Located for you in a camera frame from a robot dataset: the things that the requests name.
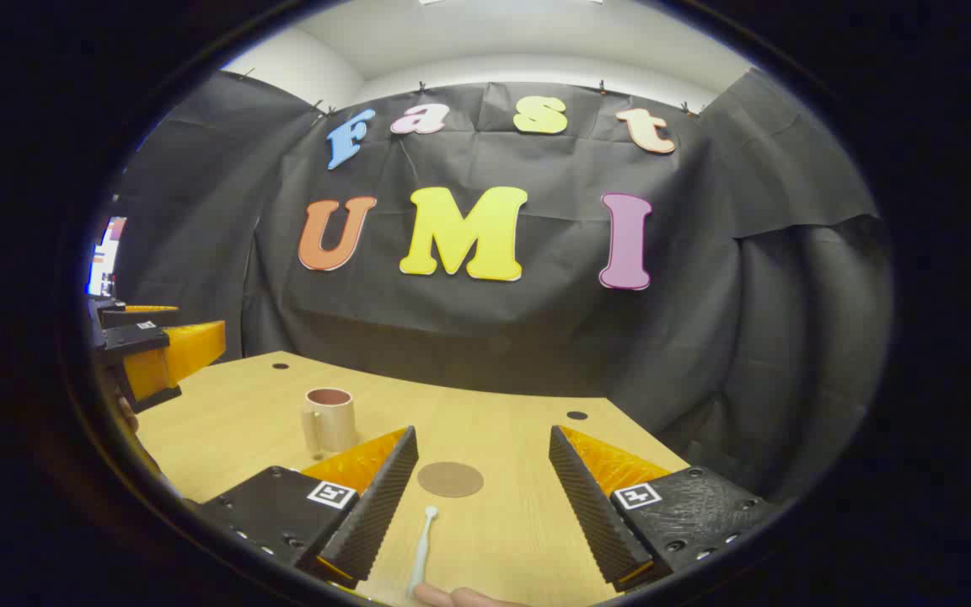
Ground brown round coaster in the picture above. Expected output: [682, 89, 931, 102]
[417, 461, 485, 498]

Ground beige cup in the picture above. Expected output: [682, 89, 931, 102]
[301, 388, 359, 461]

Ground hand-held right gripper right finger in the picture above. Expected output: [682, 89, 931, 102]
[549, 425, 780, 592]

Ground black backdrop cloth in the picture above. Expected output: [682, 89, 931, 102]
[110, 67, 895, 507]

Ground white toothbrush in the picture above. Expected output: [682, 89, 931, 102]
[406, 506, 439, 598]

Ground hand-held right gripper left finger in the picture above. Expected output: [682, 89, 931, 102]
[197, 426, 420, 590]

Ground wooden desktop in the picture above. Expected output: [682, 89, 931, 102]
[136, 352, 693, 607]

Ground computer monitor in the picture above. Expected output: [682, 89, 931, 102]
[87, 217, 127, 297]

